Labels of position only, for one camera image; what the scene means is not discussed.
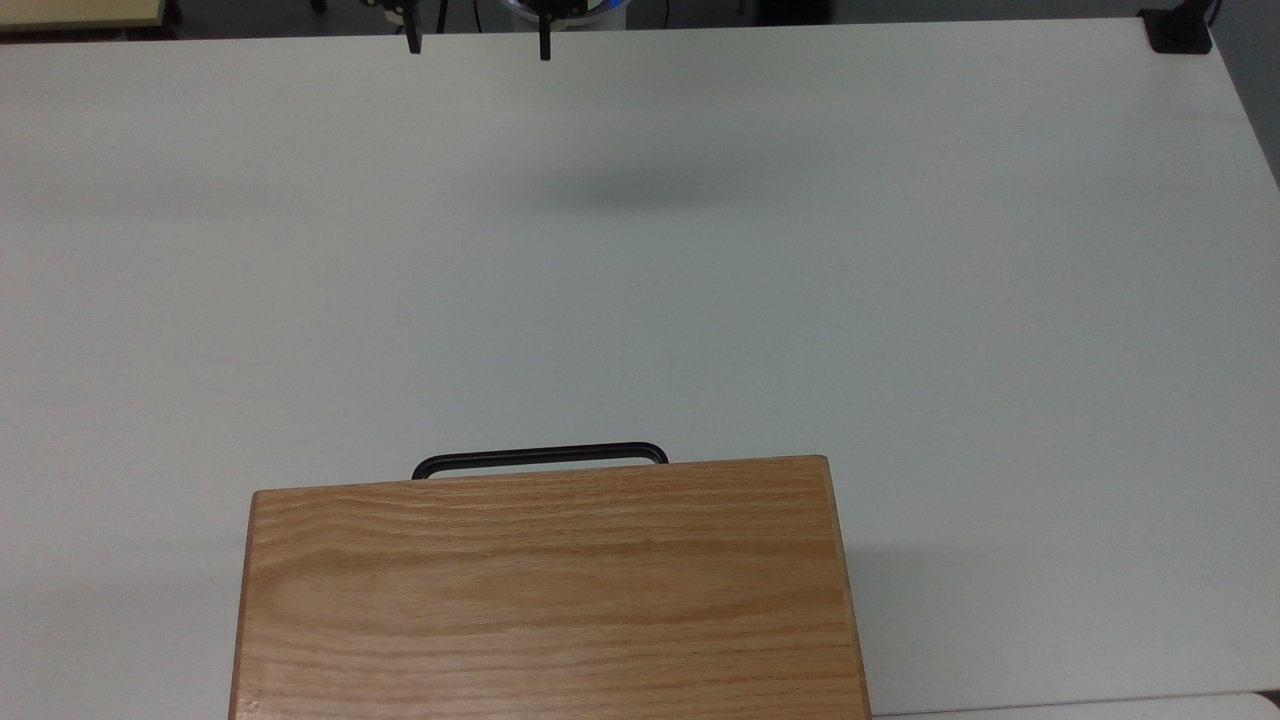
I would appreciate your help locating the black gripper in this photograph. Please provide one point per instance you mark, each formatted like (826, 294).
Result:
(392, 5)

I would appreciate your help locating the wooden drawer cabinet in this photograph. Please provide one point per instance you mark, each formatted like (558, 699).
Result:
(545, 590)

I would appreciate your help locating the yellow wooden table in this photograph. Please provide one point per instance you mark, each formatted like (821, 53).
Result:
(75, 12)

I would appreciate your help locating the black table clamp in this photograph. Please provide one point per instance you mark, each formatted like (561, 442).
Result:
(1178, 33)

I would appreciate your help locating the white side table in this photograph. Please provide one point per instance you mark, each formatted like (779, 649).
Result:
(1100, 708)

